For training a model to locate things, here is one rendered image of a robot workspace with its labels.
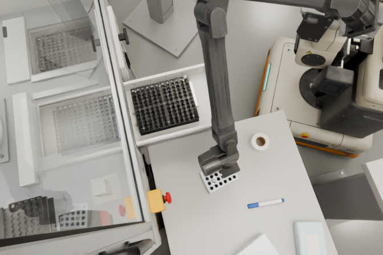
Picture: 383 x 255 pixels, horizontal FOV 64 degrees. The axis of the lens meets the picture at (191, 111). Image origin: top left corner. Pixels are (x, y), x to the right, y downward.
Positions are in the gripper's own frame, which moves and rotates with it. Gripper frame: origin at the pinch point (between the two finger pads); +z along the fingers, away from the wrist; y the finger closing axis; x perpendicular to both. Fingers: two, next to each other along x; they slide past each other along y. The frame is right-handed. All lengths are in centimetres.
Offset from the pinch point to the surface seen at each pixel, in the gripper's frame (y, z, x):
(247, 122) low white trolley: -12.5, 4.5, 17.7
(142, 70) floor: -92, 81, -8
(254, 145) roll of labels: -2.1, 0.7, 14.8
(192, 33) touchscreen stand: -104, 76, 36
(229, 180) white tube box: 5.7, 4.9, 0.8
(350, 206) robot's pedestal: 38, 38, 55
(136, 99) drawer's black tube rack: -33.8, -8.3, -20.5
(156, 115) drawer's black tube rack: -25.0, -8.5, -16.0
